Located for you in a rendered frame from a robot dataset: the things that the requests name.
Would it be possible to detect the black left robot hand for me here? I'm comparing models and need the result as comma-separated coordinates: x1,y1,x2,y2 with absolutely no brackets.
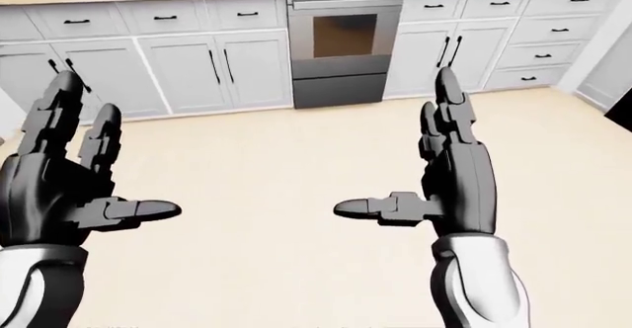
0,70,183,250

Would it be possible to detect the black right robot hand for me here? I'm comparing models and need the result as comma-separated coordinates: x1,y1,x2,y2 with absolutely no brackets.
334,65,498,242

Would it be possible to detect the stainless steel stove with oven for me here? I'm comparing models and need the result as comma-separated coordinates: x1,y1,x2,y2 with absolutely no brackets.
280,0,409,111

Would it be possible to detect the white cabinet door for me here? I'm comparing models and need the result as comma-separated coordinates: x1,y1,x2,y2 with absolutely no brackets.
136,34,234,114
385,21,461,99
445,17,518,94
50,38,173,119
213,30,295,110
0,41,68,122

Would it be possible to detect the black appliance corner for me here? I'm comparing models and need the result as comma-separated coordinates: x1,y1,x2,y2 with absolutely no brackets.
603,85,632,133

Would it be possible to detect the white side cabinet panel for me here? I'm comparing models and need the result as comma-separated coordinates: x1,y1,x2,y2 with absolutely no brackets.
574,19,632,113

